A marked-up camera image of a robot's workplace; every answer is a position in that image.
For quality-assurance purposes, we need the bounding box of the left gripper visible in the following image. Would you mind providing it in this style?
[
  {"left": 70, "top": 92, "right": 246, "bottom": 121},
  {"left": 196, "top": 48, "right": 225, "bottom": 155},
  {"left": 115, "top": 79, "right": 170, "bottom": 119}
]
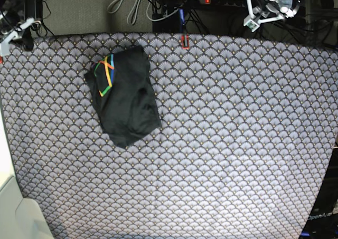
[{"left": 243, "top": 0, "right": 300, "bottom": 32}]

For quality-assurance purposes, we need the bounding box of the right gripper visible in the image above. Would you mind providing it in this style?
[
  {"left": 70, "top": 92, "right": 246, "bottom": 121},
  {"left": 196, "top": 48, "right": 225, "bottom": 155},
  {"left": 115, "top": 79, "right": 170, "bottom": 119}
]
[{"left": 1, "top": 10, "right": 38, "bottom": 56}]

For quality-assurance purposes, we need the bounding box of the dark grey T-shirt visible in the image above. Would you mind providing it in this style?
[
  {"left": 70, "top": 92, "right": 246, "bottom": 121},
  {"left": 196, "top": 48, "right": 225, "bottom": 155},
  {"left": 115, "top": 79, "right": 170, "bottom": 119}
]
[{"left": 84, "top": 46, "right": 161, "bottom": 148}]

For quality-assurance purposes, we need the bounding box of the black power adapter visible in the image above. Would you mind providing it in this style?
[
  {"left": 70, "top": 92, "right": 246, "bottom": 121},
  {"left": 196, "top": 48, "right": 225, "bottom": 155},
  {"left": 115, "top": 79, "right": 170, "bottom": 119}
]
[{"left": 24, "top": 0, "right": 43, "bottom": 34}]

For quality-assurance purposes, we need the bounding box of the black power strip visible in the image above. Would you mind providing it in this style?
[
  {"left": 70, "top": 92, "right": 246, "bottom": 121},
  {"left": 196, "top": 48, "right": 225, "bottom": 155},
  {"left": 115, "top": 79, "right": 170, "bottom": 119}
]
[{"left": 199, "top": 0, "right": 246, "bottom": 7}]

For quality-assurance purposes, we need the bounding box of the red and black clamp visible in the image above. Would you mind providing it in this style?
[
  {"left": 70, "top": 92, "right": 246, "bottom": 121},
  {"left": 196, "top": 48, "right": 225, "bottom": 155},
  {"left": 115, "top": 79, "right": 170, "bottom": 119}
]
[{"left": 181, "top": 34, "right": 190, "bottom": 50}]

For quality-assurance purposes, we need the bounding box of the fan-patterned table cloth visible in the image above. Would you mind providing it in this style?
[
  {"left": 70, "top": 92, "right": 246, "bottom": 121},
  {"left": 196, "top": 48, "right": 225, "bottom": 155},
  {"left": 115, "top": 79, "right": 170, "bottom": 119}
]
[{"left": 1, "top": 33, "right": 337, "bottom": 238}]

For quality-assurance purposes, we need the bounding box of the white plastic bin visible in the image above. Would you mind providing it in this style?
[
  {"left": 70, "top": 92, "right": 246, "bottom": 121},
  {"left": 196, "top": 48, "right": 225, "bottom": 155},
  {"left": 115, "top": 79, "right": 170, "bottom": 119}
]
[{"left": 0, "top": 109, "right": 54, "bottom": 239}]

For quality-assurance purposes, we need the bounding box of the black OpenArm stand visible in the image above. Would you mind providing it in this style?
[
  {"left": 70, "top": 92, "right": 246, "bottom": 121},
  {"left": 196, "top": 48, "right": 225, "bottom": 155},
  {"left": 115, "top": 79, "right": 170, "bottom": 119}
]
[{"left": 299, "top": 146, "right": 337, "bottom": 238}]

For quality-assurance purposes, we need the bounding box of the grey looped cable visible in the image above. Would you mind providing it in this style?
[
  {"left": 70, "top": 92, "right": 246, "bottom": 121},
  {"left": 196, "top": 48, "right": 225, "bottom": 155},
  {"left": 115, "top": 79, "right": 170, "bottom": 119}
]
[{"left": 106, "top": 0, "right": 143, "bottom": 26}]

